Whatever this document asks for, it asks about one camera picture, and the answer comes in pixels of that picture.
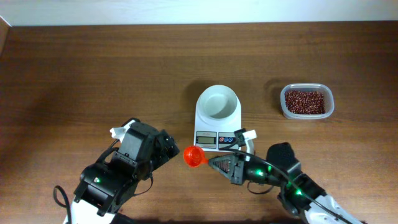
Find red beans in container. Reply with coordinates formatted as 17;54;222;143
284;90;325;115

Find white digital kitchen scale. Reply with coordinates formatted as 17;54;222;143
193;100;242;152

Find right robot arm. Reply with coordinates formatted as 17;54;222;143
208;142;362;223

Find red plastic measuring scoop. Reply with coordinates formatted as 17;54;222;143
183;146;208;167

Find clear plastic container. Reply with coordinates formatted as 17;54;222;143
280;83;335;119

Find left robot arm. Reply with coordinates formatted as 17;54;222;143
64;118;180;223

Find white round bowl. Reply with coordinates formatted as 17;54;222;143
196;85;239;120

